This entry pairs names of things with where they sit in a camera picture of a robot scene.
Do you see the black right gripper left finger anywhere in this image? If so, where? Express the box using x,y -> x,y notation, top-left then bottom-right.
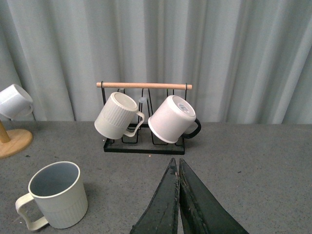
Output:
130,158 -> 180,234

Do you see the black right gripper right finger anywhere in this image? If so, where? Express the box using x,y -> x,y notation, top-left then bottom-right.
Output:
179,158 -> 247,234

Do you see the cream ribbed mug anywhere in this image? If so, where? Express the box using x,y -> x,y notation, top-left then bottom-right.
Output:
94,92 -> 145,139
15,161 -> 88,231

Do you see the cream ribbed mug on rack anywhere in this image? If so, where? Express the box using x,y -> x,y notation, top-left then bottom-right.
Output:
94,92 -> 145,139

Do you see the grey curtain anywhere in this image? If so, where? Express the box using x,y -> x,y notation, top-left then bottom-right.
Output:
0,0 -> 312,124

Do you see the wooden mug tree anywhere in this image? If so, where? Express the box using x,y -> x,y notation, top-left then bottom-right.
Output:
0,122 -> 33,159

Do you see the white mug on tree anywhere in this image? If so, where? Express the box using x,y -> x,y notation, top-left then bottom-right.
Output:
0,84 -> 33,119

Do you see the black wire mug rack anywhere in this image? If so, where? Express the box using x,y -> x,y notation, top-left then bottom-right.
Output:
97,81 -> 193,155

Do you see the white mug with black handle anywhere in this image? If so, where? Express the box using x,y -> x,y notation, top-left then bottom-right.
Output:
148,95 -> 201,144

